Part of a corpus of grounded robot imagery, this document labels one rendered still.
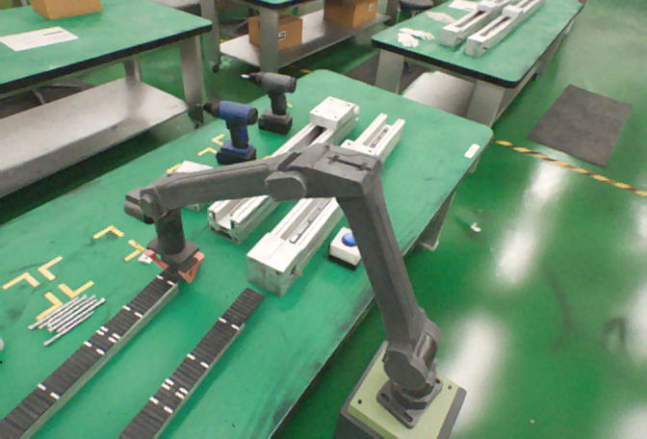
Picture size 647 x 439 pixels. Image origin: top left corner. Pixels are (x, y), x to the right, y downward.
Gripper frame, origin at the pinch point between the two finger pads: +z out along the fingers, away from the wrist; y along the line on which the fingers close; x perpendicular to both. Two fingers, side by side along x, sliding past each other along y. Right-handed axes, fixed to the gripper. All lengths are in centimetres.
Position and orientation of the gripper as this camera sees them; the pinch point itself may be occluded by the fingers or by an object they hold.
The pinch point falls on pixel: (177, 271)
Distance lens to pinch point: 108.5
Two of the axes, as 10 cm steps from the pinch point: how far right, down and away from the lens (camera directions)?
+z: -1.0, 7.7, 6.3
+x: -4.5, 5.3, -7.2
